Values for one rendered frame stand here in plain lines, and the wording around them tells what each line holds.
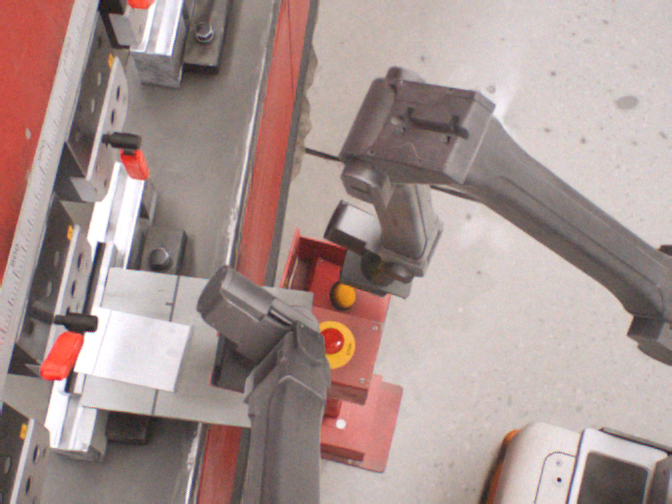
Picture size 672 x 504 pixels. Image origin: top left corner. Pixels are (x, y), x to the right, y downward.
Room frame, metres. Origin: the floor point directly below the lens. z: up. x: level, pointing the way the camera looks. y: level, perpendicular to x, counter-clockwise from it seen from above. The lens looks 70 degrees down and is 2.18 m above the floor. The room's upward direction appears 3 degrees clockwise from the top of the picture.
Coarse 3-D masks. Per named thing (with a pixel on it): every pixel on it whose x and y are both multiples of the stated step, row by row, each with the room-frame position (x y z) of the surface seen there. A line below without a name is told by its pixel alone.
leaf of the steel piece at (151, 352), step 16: (112, 320) 0.33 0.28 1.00; (128, 320) 0.33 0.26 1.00; (144, 320) 0.33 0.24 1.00; (160, 320) 0.33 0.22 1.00; (112, 336) 0.31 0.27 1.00; (128, 336) 0.31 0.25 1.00; (144, 336) 0.31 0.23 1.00; (160, 336) 0.31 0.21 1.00; (176, 336) 0.31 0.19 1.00; (112, 352) 0.29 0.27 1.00; (128, 352) 0.29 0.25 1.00; (144, 352) 0.29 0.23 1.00; (160, 352) 0.29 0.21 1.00; (176, 352) 0.29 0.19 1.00; (96, 368) 0.27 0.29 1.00; (112, 368) 0.27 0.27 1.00; (128, 368) 0.27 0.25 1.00; (144, 368) 0.27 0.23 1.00; (160, 368) 0.27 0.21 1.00; (176, 368) 0.27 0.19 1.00; (144, 384) 0.25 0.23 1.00; (160, 384) 0.25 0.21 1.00; (176, 384) 0.25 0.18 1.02
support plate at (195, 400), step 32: (128, 288) 0.37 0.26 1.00; (160, 288) 0.38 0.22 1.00; (192, 288) 0.38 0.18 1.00; (192, 320) 0.34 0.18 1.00; (192, 352) 0.29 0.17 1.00; (96, 384) 0.25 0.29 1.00; (128, 384) 0.25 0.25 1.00; (192, 384) 0.25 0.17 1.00; (160, 416) 0.21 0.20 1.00; (192, 416) 0.22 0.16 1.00; (224, 416) 0.22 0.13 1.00
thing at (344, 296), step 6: (336, 288) 0.48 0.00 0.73; (342, 288) 0.48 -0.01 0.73; (348, 288) 0.48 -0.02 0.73; (336, 294) 0.47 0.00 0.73; (342, 294) 0.47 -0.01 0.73; (348, 294) 0.47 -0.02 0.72; (354, 294) 0.47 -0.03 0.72; (336, 300) 0.46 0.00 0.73; (342, 300) 0.46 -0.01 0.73; (348, 300) 0.46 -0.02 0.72; (354, 300) 0.46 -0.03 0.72; (342, 306) 0.45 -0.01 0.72; (348, 306) 0.45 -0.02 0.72
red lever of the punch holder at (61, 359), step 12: (72, 312) 0.26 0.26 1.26; (60, 324) 0.25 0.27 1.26; (72, 324) 0.25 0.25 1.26; (84, 324) 0.25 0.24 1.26; (96, 324) 0.25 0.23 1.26; (60, 336) 0.23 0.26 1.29; (72, 336) 0.23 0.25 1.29; (60, 348) 0.22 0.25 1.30; (72, 348) 0.22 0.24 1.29; (48, 360) 0.20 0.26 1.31; (60, 360) 0.20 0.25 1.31; (72, 360) 0.21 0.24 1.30; (48, 372) 0.19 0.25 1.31; (60, 372) 0.19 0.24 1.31
